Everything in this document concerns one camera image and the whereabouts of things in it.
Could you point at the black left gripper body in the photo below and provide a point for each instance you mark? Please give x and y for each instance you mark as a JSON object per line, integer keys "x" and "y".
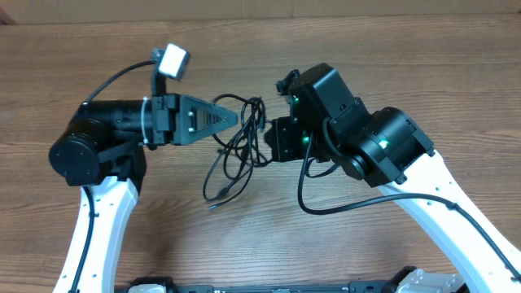
{"x": 164, "y": 120}

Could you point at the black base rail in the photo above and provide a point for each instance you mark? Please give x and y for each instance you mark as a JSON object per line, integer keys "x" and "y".
{"x": 285, "y": 287}

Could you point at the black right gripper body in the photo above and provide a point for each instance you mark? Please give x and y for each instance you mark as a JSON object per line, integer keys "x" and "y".
{"x": 292, "y": 136}

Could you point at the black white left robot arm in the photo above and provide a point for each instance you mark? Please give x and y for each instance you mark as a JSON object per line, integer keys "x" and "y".
{"x": 102, "y": 152}

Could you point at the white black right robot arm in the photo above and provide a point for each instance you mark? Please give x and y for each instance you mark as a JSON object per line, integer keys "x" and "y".
{"x": 389, "y": 152}

